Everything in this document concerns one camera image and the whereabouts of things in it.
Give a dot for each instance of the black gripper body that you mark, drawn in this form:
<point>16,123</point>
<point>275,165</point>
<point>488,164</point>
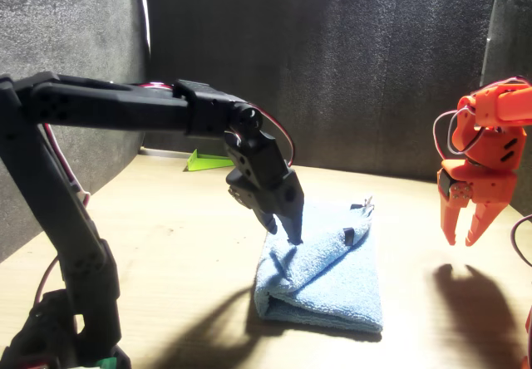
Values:
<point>262,165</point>

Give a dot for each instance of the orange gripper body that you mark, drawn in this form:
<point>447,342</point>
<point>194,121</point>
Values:
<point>494,186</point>

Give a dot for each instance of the light blue towel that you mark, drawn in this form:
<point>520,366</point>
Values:
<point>332,286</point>

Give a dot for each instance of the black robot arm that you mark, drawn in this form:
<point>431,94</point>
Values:
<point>108,107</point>

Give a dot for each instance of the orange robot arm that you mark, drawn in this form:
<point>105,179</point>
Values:
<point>498,136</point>

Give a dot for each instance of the lime green plastic wedge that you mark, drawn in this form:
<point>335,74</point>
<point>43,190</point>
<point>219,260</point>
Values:
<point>208,163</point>

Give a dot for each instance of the green table clamp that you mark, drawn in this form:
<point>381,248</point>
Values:
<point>104,362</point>

